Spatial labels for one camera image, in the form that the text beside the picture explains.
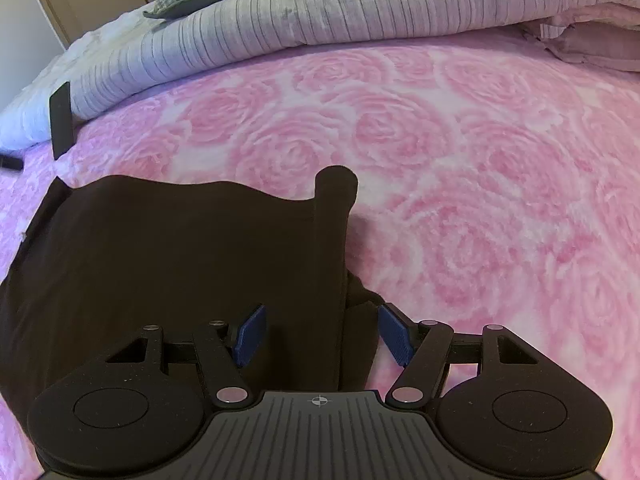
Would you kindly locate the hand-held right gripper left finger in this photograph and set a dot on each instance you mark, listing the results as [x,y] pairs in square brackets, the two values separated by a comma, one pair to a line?
[251,335]

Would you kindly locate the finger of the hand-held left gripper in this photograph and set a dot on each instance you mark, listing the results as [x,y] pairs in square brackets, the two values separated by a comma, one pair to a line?
[10,162]
[61,120]

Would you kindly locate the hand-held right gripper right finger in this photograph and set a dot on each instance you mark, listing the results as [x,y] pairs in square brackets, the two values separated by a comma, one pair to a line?
[395,335]

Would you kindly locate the black garment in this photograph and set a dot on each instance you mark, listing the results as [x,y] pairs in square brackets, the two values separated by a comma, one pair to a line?
[150,260]

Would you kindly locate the pink floral blanket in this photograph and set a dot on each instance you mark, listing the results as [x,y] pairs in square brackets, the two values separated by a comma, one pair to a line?
[475,210]

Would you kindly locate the white striped quilt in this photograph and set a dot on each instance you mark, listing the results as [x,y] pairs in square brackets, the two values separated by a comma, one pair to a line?
[375,5]

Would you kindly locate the mauve folded sheet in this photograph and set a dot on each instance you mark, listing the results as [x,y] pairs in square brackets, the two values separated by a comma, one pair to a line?
[595,40]

